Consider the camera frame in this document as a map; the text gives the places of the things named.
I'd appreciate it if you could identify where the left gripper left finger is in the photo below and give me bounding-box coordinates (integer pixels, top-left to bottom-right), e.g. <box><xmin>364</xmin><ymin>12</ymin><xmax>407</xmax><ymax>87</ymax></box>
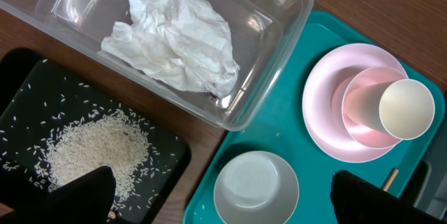
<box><xmin>1</xmin><ymin>166</ymin><xmax>116</xmax><ymax>224</ymax></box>

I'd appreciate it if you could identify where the black plastic tray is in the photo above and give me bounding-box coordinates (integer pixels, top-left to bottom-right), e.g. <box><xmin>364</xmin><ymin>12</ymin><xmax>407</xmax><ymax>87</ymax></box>
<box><xmin>1</xmin><ymin>48</ymin><xmax>191</xmax><ymax>223</ymax></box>

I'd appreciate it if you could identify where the grey bowl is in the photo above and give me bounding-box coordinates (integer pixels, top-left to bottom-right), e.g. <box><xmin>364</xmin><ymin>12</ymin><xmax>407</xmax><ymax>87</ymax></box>
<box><xmin>213</xmin><ymin>151</ymin><xmax>300</xmax><ymax>224</ymax></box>

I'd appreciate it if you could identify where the white rice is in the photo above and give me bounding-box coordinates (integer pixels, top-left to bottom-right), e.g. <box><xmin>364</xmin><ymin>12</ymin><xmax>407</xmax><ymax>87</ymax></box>
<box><xmin>46</xmin><ymin>115</ymin><xmax>149</xmax><ymax>200</ymax></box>

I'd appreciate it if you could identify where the teal plastic tray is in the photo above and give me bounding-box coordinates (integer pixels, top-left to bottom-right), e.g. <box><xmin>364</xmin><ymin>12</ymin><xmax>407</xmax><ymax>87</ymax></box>
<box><xmin>183</xmin><ymin>11</ymin><xmax>445</xmax><ymax>224</ymax></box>

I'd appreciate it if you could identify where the cream paper cup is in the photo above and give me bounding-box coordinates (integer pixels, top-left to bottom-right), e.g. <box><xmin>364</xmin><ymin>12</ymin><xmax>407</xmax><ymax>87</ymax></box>
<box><xmin>344</xmin><ymin>79</ymin><xmax>435</xmax><ymax>140</ymax></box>

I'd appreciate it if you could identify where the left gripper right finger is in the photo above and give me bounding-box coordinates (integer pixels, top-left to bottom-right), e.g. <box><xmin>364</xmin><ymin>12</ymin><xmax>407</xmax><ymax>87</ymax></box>
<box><xmin>330</xmin><ymin>170</ymin><xmax>444</xmax><ymax>224</ymax></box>

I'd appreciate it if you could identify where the white napkin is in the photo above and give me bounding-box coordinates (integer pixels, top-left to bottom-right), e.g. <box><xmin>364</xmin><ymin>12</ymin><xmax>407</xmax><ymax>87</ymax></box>
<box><xmin>101</xmin><ymin>0</ymin><xmax>240</xmax><ymax>97</ymax></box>

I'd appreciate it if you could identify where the clear plastic bin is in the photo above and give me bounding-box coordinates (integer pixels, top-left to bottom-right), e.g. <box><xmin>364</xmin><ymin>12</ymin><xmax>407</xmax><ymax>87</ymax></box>
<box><xmin>1</xmin><ymin>0</ymin><xmax>314</xmax><ymax>130</ymax></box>

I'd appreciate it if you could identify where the small pink bowl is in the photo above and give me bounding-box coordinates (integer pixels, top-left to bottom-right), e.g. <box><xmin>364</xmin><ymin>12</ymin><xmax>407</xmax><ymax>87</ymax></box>
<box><xmin>341</xmin><ymin>66</ymin><xmax>408</xmax><ymax>149</ymax></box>

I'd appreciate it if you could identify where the large pink plate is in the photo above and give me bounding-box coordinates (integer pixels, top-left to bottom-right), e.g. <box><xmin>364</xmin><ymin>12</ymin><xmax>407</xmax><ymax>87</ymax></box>
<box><xmin>302</xmin><ymin>43</ymin><xmax>408</xmax><ymax>163</ymax></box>

